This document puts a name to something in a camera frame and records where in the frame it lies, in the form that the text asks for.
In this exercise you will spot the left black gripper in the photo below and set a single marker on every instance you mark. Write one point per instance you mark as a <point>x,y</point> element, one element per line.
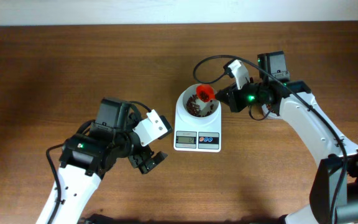
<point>138,159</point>

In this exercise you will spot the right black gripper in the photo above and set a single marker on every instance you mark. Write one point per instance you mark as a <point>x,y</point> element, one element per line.
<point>232,99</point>

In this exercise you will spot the orange measuring scoop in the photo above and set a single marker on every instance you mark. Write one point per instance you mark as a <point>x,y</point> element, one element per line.
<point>205,93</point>

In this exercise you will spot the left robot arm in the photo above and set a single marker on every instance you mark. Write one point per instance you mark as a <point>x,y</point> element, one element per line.
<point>82,168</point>

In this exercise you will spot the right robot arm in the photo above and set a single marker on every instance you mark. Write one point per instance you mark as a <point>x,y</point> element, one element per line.
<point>334,193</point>

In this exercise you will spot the white digital kitchen scale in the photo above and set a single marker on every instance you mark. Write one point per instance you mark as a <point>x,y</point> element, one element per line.
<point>197,134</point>

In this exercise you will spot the red beans in bowl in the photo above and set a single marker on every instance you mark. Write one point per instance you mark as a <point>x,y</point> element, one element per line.
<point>197,108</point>

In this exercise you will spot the white round bowl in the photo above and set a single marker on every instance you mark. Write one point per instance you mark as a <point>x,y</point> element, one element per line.
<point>191,91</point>

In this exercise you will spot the clear plastic food container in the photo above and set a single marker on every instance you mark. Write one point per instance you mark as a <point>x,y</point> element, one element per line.
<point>270,114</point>

